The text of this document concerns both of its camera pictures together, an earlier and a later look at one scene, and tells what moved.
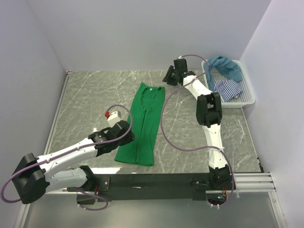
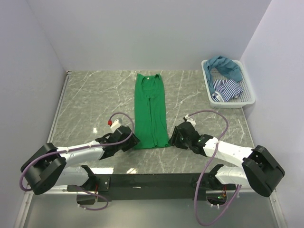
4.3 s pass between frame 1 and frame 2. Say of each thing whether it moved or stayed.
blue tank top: stayed
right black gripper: moved
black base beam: stayed
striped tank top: stayed
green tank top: moved
